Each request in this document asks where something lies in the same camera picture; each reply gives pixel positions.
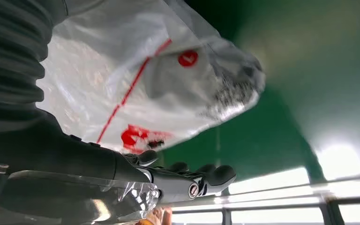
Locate person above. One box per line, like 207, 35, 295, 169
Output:
135, 207, 173, 225

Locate window frame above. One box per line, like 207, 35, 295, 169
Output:
167, 173, 360, 225

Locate green conveyor belt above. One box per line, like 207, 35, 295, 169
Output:
155, 0, 360, 188

